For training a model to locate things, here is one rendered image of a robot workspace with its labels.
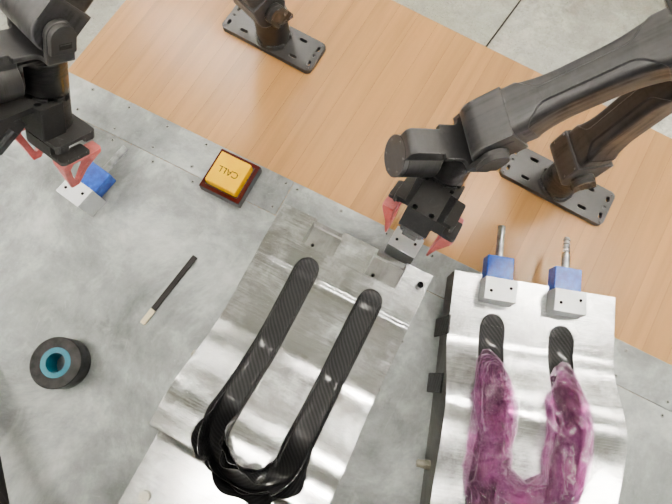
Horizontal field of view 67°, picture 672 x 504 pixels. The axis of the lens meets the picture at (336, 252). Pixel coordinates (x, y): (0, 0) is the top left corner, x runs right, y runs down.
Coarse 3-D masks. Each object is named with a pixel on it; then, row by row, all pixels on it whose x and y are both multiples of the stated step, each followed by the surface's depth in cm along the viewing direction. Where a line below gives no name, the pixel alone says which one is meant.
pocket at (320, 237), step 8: (312, 224) 81; (320, 224) 82; (312, 232) 83; (320, 232) 83; (328, 232) 82; (336, 232) 82; (304, 240) 81; (312, 240) 82; (320, 240) 82; (328, 240) 82; (336, 240) 82; (320, 248) 82; (328, 248) 82; (336, 248) 82
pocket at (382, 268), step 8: (376, 256) 81; (384, 256) 81; (376, 264) 82; (384, 264) 82; (392, 264) 81; (400, 264) 80; (368, 272) 81; (376, 272) 81; (384, 272) 81; (392, 272) 81; (400, 272) 81; (384, 280) 81; (392, 280) 81
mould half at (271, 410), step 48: (288, 240) 79; (240, 288) 78; (336, 288) 78; (384, 288) 78; (240, 336) 76; (288, 336) 76; (336, 336) 76; (384, 336) 76; (192, 384) 70; (288, 384) 73; (240, 432) 68; (336, 432) 70; (144, 480) 73; (192, 480) 73; (336, 480) 67
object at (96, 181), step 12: (120, 156) 89; (96, 168) 87; (108, 168) 88; (84, 180) 87; (96, 180) 87; (108, 180) 88; (60, 192) 85; (72, 192) 85; (84, 192) 85; (96, 192) 87; (84, 204) 85; (96, 204) 88
